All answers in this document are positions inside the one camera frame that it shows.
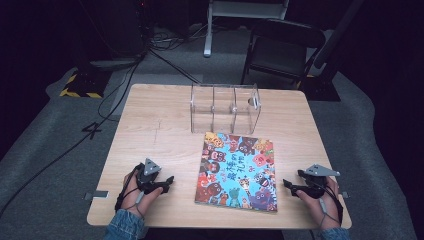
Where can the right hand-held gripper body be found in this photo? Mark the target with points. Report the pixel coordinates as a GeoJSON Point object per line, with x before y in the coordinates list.
{"type": "Point", "coordinates": [316, 181]}

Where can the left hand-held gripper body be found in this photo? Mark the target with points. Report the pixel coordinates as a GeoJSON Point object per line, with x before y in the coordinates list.
{"type": "Point", "coordinates": [147, 176]}

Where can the colourful picture book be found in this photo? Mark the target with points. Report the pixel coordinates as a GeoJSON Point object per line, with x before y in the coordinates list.
{"type": "Point", "coordinates": [237, 173]}

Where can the clear acrylic book rack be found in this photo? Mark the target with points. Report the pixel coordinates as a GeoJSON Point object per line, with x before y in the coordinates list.
{"type": "Point", "coordinates": [225, 108]}

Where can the person's left hand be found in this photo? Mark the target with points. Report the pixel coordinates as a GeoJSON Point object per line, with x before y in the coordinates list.
{"type": "Point", "coordinates": [144, 202]}

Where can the person's right hand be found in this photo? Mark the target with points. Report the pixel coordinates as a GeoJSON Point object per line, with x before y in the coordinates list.
{"type": "Point", "coordinates": [320, 210]}

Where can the grey table clamp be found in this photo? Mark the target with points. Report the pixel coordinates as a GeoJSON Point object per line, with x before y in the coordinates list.
{"type": "Point", "coordinates": [97, 194]}
{"type": "Point", "coordinates": [344, 194]}

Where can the black base with yellow stripes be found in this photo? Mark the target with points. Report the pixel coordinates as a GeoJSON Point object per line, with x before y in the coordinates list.
{"type": "Point", "coordinates": [87, 85]}

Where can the black folding chair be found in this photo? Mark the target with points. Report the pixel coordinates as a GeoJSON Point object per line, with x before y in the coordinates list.
{"type": "Point", "coordinates": [283, 46]}

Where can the black slanted pole stand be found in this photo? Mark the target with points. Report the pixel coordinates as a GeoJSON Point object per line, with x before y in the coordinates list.
{"type": "Point", "coordinates": [333, 43]}

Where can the dark cabinet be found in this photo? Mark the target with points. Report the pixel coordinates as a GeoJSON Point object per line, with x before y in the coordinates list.
{"type": "Point", "coordinates": [113, 30]}

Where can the white metal stand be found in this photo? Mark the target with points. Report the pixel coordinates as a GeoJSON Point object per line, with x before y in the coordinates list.
{"type": "Point", "coordinates": [209, 30]}

